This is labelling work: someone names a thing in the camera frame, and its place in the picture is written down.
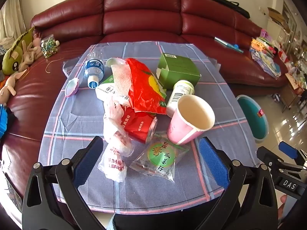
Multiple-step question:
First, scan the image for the blue plaid tablecloth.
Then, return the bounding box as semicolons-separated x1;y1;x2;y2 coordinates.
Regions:
38;42;261;215

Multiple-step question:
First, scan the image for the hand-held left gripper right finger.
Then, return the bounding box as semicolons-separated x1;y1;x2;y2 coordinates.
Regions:
197;136;279;230

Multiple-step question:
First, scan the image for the white curtain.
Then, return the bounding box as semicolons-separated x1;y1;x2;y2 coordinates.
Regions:
0;0;24;41

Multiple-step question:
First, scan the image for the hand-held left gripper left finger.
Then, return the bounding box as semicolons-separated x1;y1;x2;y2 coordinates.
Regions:
22;136;116;230

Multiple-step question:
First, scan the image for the white green medicine box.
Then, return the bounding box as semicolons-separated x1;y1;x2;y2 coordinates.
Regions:
95;74;131;107

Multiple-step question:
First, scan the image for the teal plastic bin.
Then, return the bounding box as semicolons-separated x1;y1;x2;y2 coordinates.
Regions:
235;94;269;144

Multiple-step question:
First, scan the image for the white plastic drink bottle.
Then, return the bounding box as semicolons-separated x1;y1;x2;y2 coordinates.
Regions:
166;80;195;118

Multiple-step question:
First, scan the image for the white plastic bag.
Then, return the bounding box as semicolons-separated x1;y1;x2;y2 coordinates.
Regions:
98;96;135;182

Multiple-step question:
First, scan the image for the white plastic lid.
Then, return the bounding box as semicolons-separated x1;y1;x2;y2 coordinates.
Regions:
106;57;126;68

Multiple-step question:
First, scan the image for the teal book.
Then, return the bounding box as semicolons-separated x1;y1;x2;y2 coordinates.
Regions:
214;36;244;53

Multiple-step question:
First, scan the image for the bag of glittery beads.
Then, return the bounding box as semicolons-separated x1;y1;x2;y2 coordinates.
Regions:
40;34;60;58

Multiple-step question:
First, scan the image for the stack of colourful booklets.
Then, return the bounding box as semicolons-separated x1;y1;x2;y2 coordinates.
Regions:
249;29;289;78

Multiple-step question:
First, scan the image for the pink paper cup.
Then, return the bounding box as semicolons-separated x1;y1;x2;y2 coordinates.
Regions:
167;94;215;145

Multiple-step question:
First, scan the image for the red leather sofa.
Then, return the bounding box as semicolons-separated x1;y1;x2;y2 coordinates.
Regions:
0;0;289;211

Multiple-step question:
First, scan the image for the white paper tissue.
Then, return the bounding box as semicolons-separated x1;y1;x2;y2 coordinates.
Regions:
111;63;135;96

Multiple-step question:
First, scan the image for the black bag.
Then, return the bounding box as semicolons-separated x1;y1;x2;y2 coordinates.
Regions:
203;0;251;18

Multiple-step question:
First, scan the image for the wooden cabinet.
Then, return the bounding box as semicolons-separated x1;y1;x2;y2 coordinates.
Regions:
281;72;307;113

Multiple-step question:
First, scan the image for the red drink can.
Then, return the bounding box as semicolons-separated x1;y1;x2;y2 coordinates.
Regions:
121;107;158;145

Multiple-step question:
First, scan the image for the clear green snack packet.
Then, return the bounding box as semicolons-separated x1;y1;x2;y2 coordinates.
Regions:
130;133;190;184

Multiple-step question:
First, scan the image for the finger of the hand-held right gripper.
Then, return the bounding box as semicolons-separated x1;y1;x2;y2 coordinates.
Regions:
278;141;307;164
256;146;301;173

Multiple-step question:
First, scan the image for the green plush toy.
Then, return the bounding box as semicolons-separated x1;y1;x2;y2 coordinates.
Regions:
2;26;35;75

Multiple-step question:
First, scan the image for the person's right hand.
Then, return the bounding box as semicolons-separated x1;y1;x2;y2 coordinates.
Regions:
278;195;287;219

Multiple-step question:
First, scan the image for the green cardboard box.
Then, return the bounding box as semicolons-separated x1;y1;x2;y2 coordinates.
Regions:
156;52;202;90

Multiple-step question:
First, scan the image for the clear plastic water bottle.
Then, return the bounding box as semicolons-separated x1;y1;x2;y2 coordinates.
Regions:
83;49;105;89

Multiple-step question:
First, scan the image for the red plastic snack bag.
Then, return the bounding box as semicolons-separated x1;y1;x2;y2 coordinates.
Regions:
125;58;168;115

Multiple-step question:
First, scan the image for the pink bunny plush toy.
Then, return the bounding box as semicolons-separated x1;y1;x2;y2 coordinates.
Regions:
19;35;44;72
0;69;28;106

